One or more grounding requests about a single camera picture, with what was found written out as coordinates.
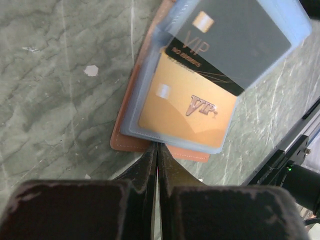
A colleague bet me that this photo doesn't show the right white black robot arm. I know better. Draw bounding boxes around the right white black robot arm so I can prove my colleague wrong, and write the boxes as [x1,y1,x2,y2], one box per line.
[276,163,320,217]

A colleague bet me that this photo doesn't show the aluminium frame rails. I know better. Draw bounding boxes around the aluminium frame rails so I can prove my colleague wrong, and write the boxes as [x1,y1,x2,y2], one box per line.
[243,99,320,186]

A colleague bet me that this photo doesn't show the gold VIP card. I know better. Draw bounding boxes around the gold VIP card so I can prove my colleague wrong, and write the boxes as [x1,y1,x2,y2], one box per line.
[138,52,237,149]

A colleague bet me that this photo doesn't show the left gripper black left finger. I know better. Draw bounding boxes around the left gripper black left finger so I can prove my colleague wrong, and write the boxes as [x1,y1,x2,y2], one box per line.
[0,143,158,240]

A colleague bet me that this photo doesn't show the brown leather card holder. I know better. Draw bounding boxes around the brown leather card holder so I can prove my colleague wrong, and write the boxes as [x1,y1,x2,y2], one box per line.
[110,0,312,162]

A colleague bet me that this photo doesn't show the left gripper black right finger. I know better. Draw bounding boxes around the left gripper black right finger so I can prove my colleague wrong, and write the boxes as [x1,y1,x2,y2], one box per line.
[157,143,309,240]

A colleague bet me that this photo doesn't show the black VIP card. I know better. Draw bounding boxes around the black VIP card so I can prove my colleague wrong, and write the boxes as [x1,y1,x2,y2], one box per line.
[165,0,291,96]

